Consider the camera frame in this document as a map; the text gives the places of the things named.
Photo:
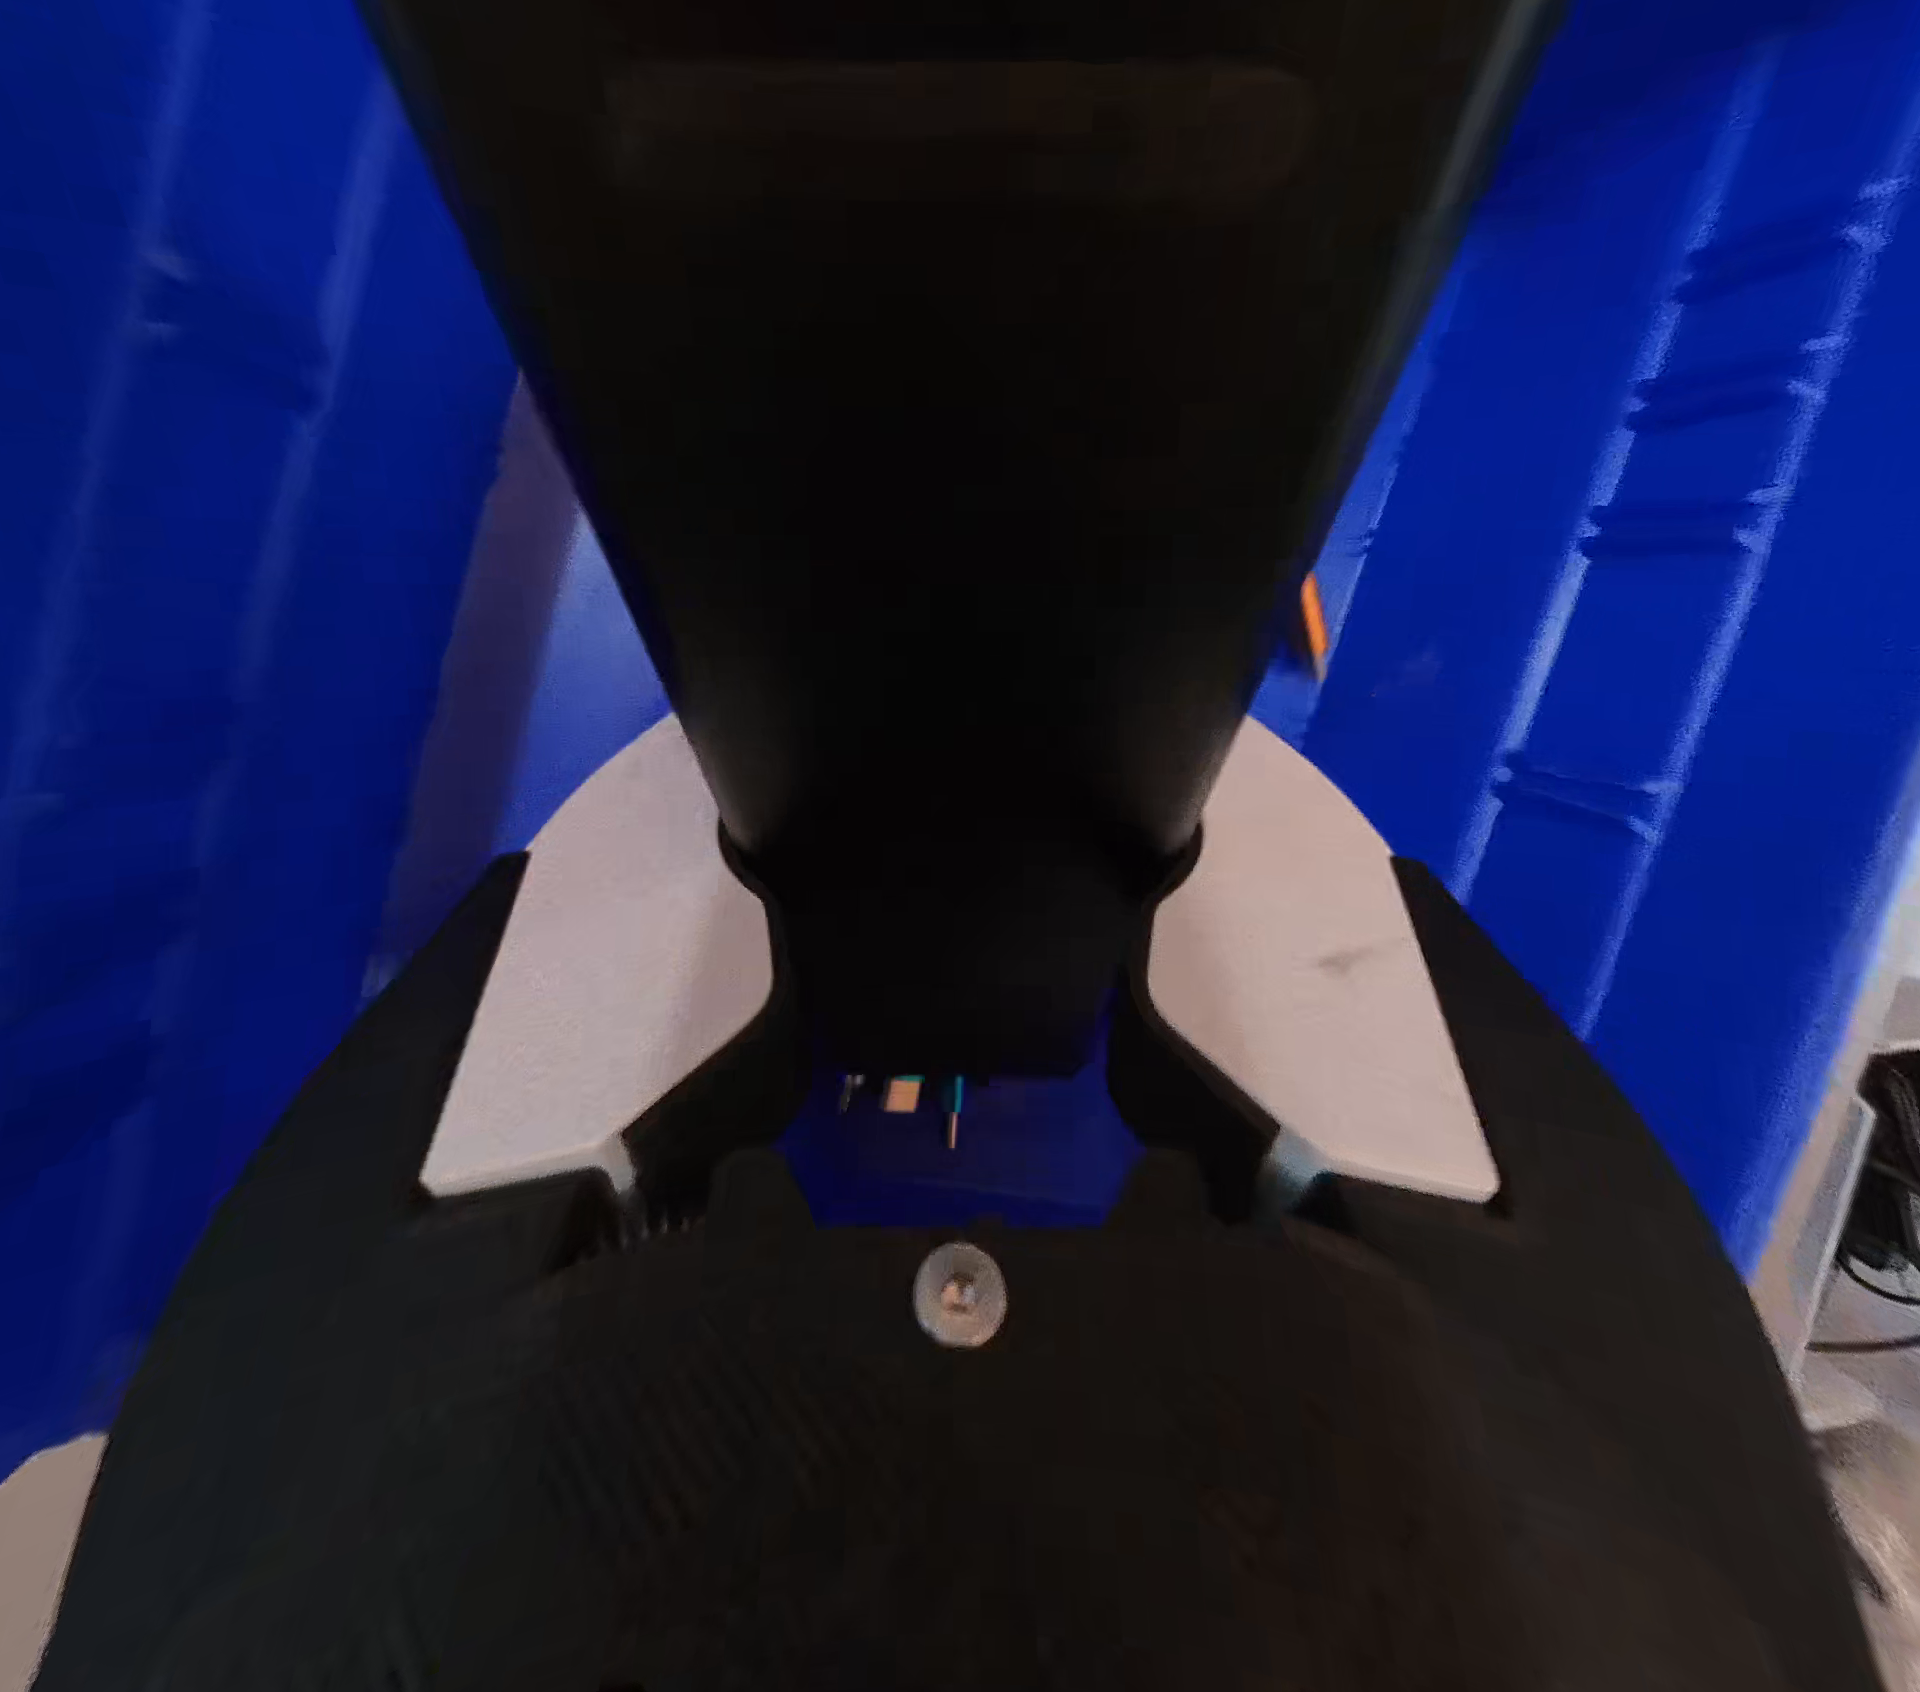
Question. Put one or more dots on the blue plastic bin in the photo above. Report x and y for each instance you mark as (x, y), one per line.
(151, 446)

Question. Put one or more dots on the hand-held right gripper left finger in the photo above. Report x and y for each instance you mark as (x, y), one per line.
(601, 973)

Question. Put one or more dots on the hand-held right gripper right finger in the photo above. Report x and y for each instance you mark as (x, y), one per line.
(1320, 973)

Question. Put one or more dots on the black usb hub box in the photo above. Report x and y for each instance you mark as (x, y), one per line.
(960, 373)

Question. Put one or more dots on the small orange sticker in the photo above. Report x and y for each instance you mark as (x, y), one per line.
(1312, 621)

